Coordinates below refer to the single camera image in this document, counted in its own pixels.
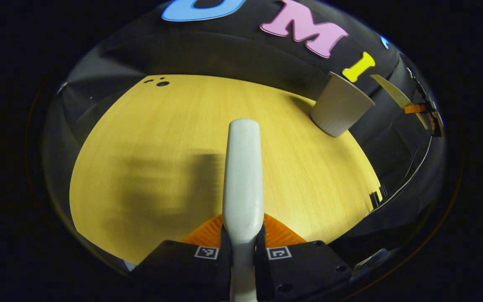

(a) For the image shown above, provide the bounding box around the black desk edge clamp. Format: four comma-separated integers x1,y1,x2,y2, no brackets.
369,191,387,209

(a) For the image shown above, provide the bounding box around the black backdrop cloth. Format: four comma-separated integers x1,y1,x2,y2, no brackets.
42,0,447,252

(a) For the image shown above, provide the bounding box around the small white broom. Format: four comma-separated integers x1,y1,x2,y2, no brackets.
222,118,265,302

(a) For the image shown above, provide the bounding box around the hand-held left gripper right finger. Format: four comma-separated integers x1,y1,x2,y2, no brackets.
255,213,353,302

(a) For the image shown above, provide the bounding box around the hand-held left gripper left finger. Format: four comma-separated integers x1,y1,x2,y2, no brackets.
135,214,231,302

